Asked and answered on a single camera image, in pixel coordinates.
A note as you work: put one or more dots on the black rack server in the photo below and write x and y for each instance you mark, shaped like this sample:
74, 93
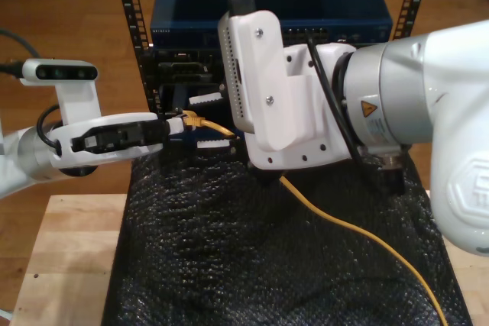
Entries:
183, 68

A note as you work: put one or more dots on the black bubble mat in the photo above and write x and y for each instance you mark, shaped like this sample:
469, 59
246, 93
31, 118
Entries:
229, 265

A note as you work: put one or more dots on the small white object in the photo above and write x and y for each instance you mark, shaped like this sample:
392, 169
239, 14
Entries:
4, 314

